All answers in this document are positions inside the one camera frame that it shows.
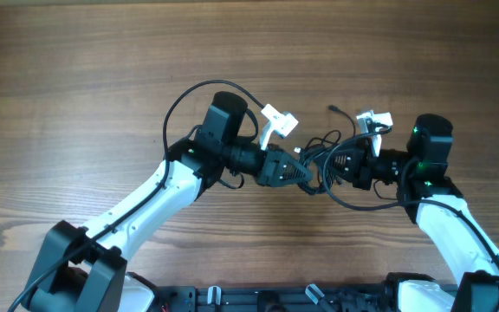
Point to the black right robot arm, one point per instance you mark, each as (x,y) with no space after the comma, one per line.
(432,202)

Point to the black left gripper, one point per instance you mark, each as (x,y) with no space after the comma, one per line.
(272,172)

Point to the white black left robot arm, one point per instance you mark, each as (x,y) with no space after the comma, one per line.
(83,268)

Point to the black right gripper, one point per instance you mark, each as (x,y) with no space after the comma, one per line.
(359,164)

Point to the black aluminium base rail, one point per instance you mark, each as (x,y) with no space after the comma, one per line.
(349,298)

